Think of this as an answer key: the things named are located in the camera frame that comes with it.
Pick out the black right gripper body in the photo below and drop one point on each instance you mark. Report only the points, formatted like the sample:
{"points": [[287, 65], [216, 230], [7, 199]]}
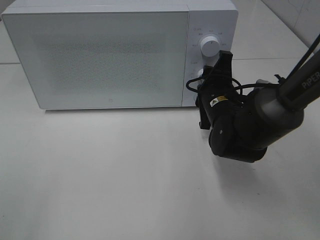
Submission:
{"points": [[222, 97]]}

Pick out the white microwave oven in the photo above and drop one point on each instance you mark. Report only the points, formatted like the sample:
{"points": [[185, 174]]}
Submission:
{"points": [[205, 17]]}

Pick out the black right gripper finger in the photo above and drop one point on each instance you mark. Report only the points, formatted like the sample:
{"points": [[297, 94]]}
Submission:
{"points": [[224, 64], [204, 123]]}

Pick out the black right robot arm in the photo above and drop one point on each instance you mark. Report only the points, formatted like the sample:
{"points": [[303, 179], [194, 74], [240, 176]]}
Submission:
{"points": [[273, 111]]}

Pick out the white microwave door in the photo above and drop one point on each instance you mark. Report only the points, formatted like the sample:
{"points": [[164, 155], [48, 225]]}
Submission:
{"points": [[102, 60]]}

